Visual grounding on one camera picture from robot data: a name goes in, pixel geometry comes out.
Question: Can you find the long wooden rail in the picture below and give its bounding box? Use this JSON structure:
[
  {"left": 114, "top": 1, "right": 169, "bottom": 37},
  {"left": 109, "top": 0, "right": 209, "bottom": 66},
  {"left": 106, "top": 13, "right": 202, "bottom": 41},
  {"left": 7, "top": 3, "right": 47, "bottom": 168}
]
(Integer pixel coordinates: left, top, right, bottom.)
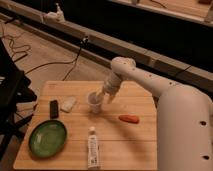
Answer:
[{"left": 0, "top": 0, "right": 213, "bottom": 94}]

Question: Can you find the black chair frame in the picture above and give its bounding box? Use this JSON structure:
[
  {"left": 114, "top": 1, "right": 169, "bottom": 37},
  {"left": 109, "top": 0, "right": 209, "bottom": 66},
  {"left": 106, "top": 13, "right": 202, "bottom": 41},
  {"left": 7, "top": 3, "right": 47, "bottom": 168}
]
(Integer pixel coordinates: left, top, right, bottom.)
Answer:
[{"left": 0, "top": 39, "right": 37, "bottom": 161}]

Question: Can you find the white tube with cap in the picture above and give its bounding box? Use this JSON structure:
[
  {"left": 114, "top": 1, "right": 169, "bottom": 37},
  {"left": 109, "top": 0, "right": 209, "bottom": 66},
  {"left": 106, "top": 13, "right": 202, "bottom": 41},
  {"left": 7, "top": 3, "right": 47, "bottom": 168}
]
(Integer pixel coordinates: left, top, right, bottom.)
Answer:
[{"left": 87, "top": 127, "right": 100, "bottom": 170}]

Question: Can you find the white ceramic cup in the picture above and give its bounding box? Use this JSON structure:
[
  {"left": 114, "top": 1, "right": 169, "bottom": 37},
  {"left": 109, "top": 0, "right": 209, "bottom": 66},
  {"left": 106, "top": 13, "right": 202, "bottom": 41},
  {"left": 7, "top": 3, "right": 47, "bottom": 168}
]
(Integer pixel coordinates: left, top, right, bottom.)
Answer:
[{"left": 87, "top": 92, "right": 103, "bottom": 114}]

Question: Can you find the wooden board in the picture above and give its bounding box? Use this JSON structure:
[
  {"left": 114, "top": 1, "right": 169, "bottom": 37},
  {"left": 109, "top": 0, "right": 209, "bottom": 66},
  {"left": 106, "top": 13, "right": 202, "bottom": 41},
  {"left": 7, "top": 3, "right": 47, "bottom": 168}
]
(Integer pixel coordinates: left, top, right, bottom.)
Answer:
[{"left": 14, "top": 81, "right": 157, "bottom": 171}]

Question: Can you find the white clamp on rail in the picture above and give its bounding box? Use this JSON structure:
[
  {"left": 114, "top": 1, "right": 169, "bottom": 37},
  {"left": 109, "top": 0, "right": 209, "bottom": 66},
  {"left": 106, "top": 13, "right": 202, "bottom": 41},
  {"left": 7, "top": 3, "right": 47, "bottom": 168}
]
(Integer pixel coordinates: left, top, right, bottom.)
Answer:
[{"left": 44, "top": 4, "right": 65, "bottom": 22}]

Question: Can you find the black cable on floor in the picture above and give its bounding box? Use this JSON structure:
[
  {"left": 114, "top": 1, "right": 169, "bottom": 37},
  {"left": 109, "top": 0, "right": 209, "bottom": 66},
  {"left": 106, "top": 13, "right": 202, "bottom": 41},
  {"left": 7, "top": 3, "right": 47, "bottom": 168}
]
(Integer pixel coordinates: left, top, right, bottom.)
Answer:
[{"left": 24, "top": 35, "right": 90, "bottom": 81}]

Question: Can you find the green ceramic bowl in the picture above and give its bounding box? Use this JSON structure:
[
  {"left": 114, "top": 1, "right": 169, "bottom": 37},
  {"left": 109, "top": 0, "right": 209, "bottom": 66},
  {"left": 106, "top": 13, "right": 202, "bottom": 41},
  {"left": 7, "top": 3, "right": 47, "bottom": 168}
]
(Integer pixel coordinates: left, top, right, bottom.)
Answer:
[{"left": 28, "top": 120, "right": 67, "bottom": 158}]

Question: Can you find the orange carrot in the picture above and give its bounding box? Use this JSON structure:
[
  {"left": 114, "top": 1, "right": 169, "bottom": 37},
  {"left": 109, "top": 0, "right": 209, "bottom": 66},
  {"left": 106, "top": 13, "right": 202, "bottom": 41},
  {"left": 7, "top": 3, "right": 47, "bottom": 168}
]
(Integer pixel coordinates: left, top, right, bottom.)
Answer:
[{"left": 118, "top": 115, "right": 140, "bottom": 124}]

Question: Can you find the black rectangular block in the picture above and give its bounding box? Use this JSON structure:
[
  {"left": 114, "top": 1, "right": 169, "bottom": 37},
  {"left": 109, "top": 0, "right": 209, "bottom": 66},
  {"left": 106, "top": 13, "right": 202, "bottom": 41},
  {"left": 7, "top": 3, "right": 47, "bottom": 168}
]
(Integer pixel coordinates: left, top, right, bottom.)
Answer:
[{"left": 50, "top": 100, "right": 59, "bottom": 119}]

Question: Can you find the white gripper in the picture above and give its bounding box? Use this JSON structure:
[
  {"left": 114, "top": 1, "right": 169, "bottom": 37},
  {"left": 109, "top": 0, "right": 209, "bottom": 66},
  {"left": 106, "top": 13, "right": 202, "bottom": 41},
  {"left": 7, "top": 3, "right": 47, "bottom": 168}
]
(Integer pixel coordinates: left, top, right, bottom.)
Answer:
[{"left": 96, "top": 72, "right": 123, "bottom": 103}]

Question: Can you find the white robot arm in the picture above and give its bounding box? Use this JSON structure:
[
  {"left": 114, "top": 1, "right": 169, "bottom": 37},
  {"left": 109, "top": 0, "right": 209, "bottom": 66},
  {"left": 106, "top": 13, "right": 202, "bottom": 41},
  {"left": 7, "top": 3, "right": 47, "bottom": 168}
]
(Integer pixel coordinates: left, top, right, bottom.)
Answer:
[{"left": 102, "top": 57, "right": 213, "bottom": 171}]

